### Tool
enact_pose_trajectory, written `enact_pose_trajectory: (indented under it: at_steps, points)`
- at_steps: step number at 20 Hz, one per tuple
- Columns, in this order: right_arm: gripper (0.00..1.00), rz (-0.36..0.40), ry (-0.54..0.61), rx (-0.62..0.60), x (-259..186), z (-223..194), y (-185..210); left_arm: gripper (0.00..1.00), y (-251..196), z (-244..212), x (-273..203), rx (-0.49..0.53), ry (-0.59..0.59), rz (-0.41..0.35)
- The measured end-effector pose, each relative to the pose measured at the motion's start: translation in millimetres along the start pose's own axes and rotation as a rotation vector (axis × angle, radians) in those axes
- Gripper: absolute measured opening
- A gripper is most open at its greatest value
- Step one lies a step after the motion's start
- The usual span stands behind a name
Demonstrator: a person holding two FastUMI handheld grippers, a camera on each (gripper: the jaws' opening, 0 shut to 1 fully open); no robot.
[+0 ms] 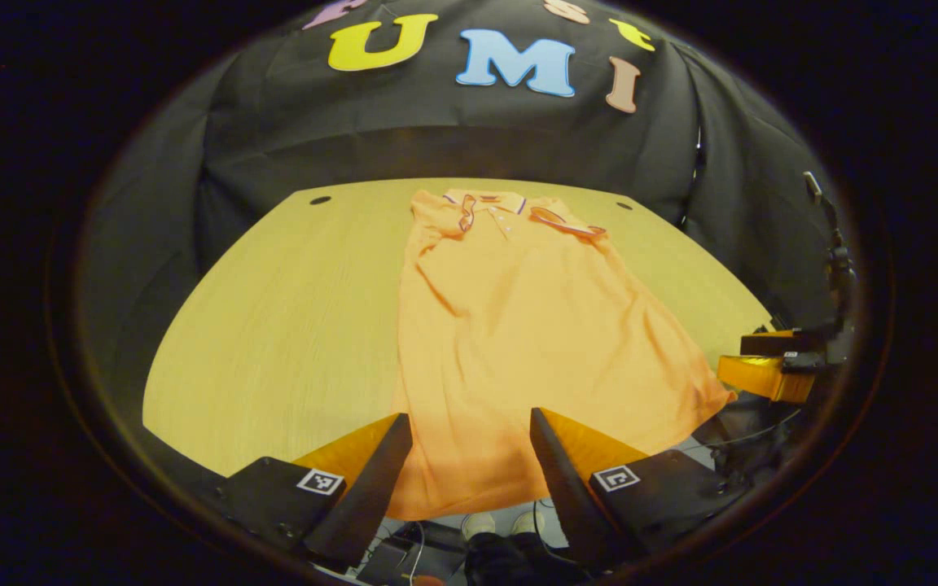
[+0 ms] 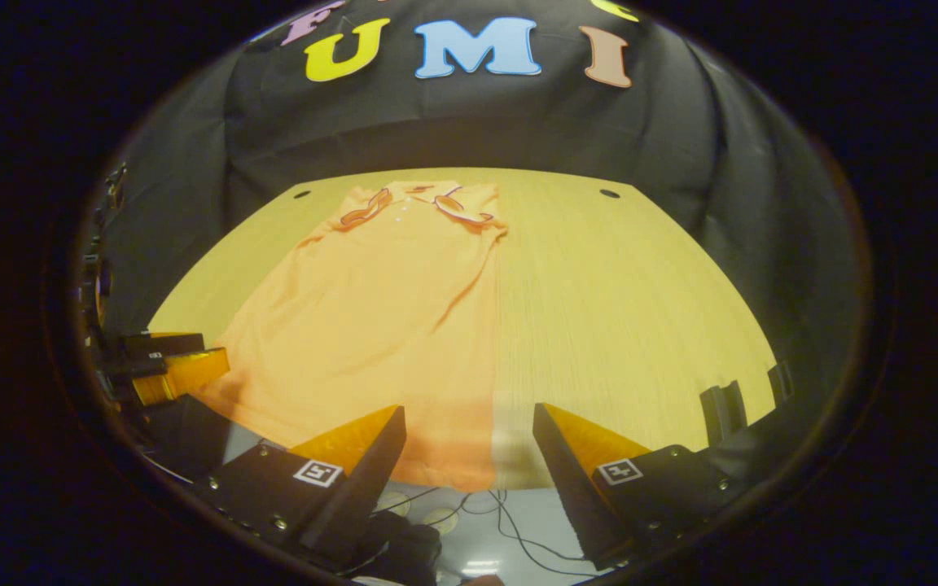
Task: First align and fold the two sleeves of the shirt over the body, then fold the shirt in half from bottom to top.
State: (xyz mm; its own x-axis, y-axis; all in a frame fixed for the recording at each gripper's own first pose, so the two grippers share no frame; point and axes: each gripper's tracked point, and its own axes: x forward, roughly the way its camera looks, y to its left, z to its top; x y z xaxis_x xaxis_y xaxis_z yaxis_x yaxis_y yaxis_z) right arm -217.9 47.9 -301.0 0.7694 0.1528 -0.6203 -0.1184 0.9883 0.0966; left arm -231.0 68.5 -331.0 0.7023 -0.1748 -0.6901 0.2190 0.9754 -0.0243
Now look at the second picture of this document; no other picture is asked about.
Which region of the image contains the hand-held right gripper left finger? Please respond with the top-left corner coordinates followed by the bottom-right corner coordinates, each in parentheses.
top-left (205, 404), bottom-right (409, 572)

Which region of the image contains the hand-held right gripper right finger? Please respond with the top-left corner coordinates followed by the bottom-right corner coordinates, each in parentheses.
top-left (532, 402), bottom-right (753, 572)

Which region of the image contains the orange T-shirt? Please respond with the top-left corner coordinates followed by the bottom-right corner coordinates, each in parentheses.
top-left (192, 179), bottom-right (511, 493)

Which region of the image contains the dark object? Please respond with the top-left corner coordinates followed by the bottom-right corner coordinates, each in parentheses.
top-left (355, 511), bottom-right (442, 586)

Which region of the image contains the black clamp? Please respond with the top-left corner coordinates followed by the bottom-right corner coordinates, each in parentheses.
top-left (767, 361), bottom-right (796, 405)
top-left (699, 380), bottom-right (748, 447)

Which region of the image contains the black backdrop cloth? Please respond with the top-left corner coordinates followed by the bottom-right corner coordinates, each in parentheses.
top-left (99, 0), bottom-right (869, 408)

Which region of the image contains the black cable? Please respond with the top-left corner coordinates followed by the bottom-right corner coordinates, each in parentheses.
top-left (371, 487), bottom-right (600, 580)

